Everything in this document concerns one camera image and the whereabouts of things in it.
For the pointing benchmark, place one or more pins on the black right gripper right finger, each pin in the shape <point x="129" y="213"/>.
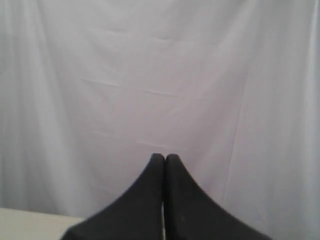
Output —
<point x="190" y="214"/>

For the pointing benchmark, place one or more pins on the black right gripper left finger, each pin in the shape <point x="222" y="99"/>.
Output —
<point x="135" y="215"/>

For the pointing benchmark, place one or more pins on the white backdrop cloth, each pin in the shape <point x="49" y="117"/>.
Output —
<point x="89" y="89"/>

